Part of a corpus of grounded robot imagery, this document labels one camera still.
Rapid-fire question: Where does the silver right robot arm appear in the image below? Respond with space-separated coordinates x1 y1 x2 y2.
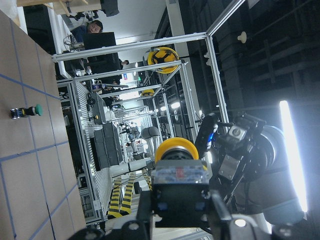
195 113 304 225

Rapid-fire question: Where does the seated person in blue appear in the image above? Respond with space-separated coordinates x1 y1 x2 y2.
70 20 103 43

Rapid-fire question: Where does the aluminium frame cage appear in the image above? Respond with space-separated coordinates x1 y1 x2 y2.
51 0 247 226

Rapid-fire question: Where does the yellow hard hat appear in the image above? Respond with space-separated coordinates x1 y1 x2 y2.
141 89 155 97
146 46 179 74

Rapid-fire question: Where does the white led light bar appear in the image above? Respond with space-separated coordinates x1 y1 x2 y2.
279 100 308 213

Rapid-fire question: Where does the black computer monitor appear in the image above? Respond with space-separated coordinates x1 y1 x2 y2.
83 32 116 50

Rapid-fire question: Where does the yellow push button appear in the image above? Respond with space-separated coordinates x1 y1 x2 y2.
151 137 209 229

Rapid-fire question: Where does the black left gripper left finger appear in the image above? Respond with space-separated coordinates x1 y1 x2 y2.
134 191 153 240

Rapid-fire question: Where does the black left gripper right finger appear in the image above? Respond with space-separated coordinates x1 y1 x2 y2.
208 189 233 240

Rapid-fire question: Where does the green push button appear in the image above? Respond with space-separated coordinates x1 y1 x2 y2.
10 104 43 120

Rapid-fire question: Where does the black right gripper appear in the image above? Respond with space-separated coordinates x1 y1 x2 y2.
195 113 267 200

